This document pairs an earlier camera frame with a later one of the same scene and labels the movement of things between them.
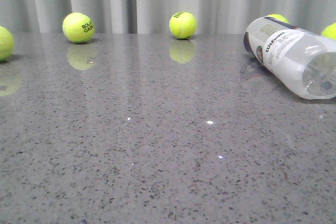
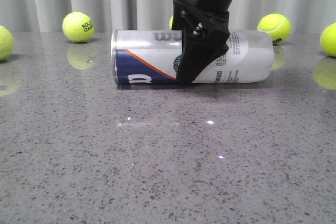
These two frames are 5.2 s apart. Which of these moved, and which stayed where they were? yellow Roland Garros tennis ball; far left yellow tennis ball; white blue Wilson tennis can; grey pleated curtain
Moved: white blue Wilson tennis can
Stayed: yellow Roland Garros tennis ball; grey pleated curtain; far left yellow tennis ball
